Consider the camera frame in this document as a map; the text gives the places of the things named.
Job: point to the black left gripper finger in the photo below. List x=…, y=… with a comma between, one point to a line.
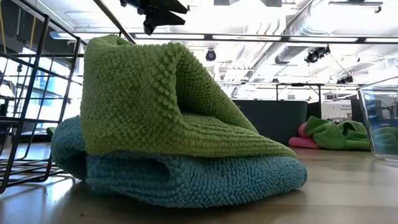
x=164, y=6
x=166, y=20

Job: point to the green microfiber towel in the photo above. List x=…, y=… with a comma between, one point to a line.
x=329, y=133
x=140, y=102

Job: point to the blue microfiber towel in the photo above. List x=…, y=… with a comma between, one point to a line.
x=202, y=180

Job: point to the pink microfiber towel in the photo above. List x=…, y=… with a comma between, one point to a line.
x=303, y=142

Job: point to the blue plastic basket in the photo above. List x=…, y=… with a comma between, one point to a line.
x=273, y=121

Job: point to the black track spotlight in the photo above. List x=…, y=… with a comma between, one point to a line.
x=317, y=54
x=345, y=79

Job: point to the white printed sign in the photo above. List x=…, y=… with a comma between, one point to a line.
x=337, y=110

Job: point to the clear plastic bin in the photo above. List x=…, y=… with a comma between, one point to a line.
x=382, y=118

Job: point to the black aluminium rig frame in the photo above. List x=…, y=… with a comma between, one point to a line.
x=208, y=37

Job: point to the silver ventilation duct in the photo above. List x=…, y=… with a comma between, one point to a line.
x=311, y=18

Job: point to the black metal stand frame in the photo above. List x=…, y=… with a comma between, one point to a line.
x=298, y=84

